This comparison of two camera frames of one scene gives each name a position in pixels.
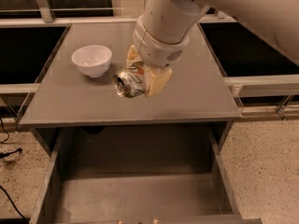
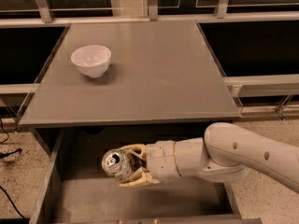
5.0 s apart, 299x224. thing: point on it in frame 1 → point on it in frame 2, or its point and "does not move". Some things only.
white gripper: (154, 49) → (161, 161)
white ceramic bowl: (93, 60) does not move
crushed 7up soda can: (130, 81) → (117, 163)
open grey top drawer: (137, 175) does not move
